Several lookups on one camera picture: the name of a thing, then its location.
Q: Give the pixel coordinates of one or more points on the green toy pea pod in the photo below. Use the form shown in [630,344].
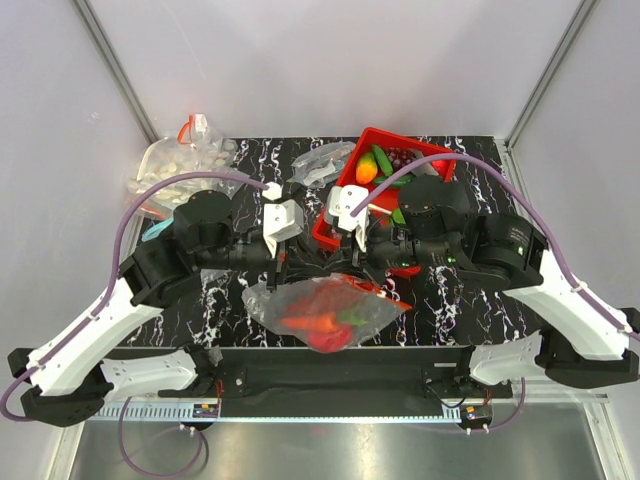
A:
[382,160]

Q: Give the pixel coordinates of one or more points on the clear blue-zip bag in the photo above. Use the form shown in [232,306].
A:
[155,230]

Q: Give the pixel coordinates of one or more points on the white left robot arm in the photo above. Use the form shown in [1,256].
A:
[71,377]

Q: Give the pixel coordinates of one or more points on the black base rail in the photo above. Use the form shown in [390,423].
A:
[370,382]

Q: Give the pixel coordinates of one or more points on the red toy bell pepper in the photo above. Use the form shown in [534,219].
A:
[330,342]

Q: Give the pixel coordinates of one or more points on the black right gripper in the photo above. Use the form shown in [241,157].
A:
[368,251]

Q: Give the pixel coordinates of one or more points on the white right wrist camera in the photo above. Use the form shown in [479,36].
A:
[346,208]

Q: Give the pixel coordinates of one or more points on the purple toy grapes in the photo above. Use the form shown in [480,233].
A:
[399,157]

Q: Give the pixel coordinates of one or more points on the grey toy fish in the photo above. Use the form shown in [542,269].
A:
[424,169]

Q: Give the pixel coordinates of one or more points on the green toy cucumber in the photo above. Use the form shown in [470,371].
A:
[397,183]

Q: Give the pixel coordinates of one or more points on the small clear bag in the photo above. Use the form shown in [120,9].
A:
[321,165]

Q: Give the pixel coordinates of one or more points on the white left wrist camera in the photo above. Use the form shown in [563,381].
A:
[282,219]

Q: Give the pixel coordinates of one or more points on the orange toy carrot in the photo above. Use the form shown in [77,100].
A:
[321,323]

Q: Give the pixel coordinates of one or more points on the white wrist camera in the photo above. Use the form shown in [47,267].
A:
[346,208]
[282,219]

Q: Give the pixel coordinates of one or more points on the green toy bell pepper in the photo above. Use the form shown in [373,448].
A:
[397,217]

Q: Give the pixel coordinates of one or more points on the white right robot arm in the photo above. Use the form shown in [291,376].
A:
[585,344]

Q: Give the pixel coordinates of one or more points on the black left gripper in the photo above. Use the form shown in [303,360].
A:
[273,282]

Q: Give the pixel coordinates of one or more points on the red toy apple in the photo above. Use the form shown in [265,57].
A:
[441,166]

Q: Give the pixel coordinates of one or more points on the clear orange-zip bag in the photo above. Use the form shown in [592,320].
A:
[368,317]

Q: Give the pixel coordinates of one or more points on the red toy lobster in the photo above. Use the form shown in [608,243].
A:
[331,295]

